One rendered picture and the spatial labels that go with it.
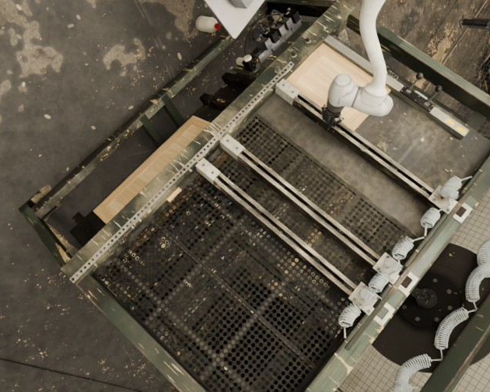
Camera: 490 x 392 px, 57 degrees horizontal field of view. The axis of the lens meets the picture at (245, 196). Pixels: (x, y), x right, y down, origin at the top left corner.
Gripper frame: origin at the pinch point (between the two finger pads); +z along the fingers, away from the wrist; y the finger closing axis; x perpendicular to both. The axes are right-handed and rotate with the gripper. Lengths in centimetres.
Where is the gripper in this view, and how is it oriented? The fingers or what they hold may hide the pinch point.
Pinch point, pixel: (328, 126)
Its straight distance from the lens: 244.5
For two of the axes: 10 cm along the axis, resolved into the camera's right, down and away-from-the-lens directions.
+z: 0.1, 3.5, 9.4
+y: 7.4, 6.2, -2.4
